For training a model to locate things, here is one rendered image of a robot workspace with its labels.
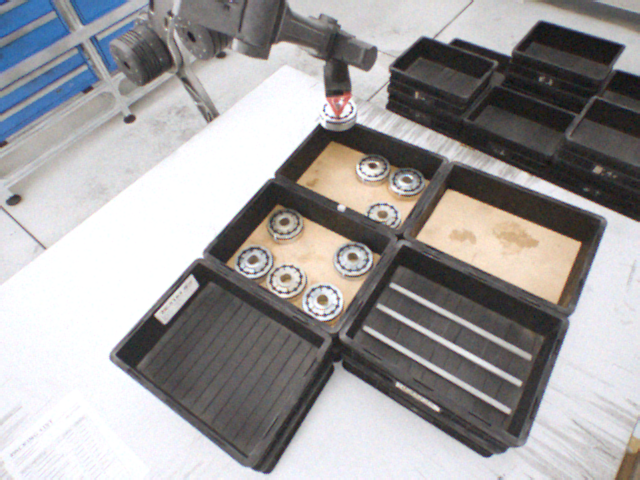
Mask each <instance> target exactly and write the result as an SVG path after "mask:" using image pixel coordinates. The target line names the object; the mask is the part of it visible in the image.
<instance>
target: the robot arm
mask: <svg viewBox="0 0 640 480"><path fill-rule="evenodd" d="M172 3H173V5H174V6H173V9H172V13H173V14H175V15H177V16H179V17H182V18H184V19H187V20H189V21H192V22H195V23H197V24H200V25H203V26H205V27H208V28H211V29H213V30H214V31H216V32H220V33H222V34H225V35H228V36H230V37H233V38H234V40H233V44H232V48H231V49H232V51H236V52H238V53H240V54H243V55H246V56H248V57H249V58H250V57H251V58H255V59H261V60H268V59H269V56H270V52H271V49H272V45H278V44H279V43H281V42H286V43H290V44H293V45H297V46H298V47H299V48H300V49H302V50H304V51H306V52H308V53H307V54H308V55H310V56H312V57H315V58H317V59H320V60H323V61H325V63H326V65H324V66H323V71H324V74H323V81H324V88H325V98H326V100H327V101H328V103H329V104H330V106H331V107H332V109H333V111H334V112H335V114H336V115H341V114H342V112H343V110H344V108H345V107H346V105H347V104H348V102H349V101H350V99H351V98H352V81H351V76H350V71H349V65H351V66H353V67H356V68H358V69H360V70H363V71H365V72H369V71H370V70H371V69H372V68H373V67H374V65H375V63H376V61H377V58H378V48H377V47H376V46H374V45H371V44H369V43H366V42H364V41H361V40H359V39H356V36H354V35H351V34H349V33H348V32H346V31H344V30H341V25H339V24H338V20H336V19H334V18H332V17H330V16H327V15H325V14H322V13H321V15H320V16H319V19H317V18H314V17H312V16H309V17H307V18H305V17H303V16H301V15H299V14H297V13H295V12H294V10H292V8H291V7H290V4H289V2H288V1H287V0H172ZM224 4H227V5H230V7H229V6H227V5H224ZM341 98H343V99H344V101H343V103H342V105H341V107H340V109H339V110H337V108H336V106H335V104H334V102H340V100H341Z"/></svg>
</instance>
